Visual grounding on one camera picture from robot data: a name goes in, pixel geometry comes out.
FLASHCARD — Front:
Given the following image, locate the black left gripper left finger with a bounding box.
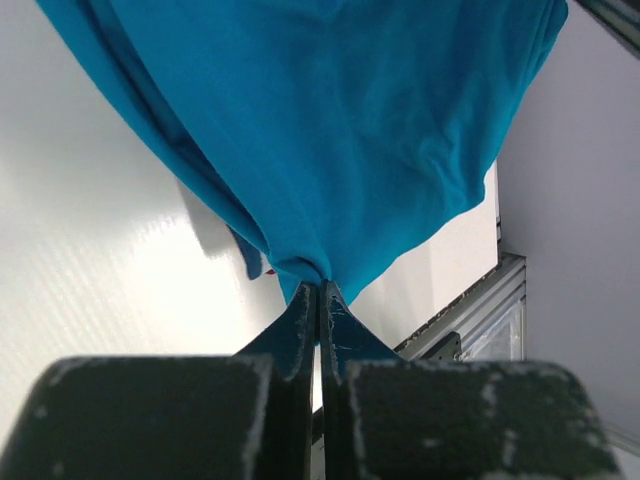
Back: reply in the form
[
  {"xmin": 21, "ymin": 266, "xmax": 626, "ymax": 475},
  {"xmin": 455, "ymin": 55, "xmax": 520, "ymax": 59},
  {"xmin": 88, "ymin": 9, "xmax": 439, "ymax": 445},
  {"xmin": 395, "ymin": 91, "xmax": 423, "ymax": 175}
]
[{"xmin": 7, "ymin": 284, "xmax": 317, "ymax": 479}]

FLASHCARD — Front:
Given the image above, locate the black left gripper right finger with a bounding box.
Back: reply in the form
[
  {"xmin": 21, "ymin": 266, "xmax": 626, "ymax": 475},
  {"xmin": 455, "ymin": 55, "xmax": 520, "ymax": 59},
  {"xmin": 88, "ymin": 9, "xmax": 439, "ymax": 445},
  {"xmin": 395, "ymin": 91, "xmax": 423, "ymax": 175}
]
[{"xmin": 319, "ymin": 282, "xmax": 622, "ymax": 479}]

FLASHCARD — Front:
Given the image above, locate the navy printed t-shirt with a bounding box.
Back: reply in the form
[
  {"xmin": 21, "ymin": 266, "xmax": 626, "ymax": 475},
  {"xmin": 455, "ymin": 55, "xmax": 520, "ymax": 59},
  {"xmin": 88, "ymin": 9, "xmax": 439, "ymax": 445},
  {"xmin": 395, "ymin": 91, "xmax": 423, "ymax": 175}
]
[{"xmin": 229, "ymin": 228, "xmax": 269, "ymax": 280}]

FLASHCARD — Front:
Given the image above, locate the bright blue t-shirt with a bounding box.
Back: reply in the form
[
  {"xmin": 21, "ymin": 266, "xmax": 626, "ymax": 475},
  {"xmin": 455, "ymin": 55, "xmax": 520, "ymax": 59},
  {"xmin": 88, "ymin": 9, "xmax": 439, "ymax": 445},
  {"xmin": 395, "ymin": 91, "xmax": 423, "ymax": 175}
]
[{"xmin": 41, "ymin": 1, "xmax": 568, "ymax": 301}]

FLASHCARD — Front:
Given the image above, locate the aluminium frame rail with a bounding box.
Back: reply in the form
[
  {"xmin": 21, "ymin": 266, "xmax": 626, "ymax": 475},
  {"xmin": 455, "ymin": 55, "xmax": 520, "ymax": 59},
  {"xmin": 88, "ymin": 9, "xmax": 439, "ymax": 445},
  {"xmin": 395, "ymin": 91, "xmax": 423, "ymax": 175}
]
[{"xmin": 395, "ymin": 253, "xmax": 526, "ymax": 361}]

